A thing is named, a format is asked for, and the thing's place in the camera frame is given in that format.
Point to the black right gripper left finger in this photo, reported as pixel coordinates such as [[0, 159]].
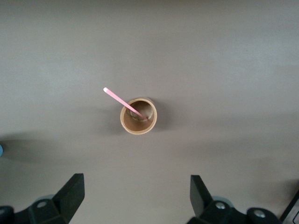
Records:
[[67, 198]]

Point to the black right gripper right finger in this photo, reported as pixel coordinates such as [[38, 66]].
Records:
[[205, 205]]

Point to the blue cup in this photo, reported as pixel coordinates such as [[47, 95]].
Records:
[[1, 150]]

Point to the pink chopstick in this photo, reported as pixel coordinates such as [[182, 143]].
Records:
[[117, 98]]

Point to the bamboo cup holder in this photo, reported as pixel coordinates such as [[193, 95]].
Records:
[[138, 128]]

